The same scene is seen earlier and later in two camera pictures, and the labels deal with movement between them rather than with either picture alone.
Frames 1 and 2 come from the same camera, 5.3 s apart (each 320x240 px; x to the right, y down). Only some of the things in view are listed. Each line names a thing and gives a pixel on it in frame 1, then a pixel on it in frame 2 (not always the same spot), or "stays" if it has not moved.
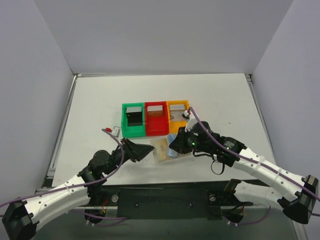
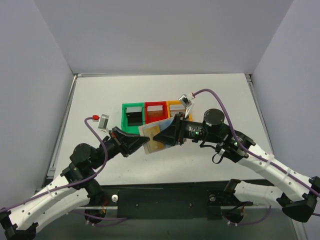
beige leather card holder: (160, 146) to (149, 132)
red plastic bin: (156, 118) stays
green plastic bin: (133, 121) stays
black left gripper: (128, 150) to (121, 144)
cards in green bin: (134, 115) stays
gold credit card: (162, 144) to (149, 131)
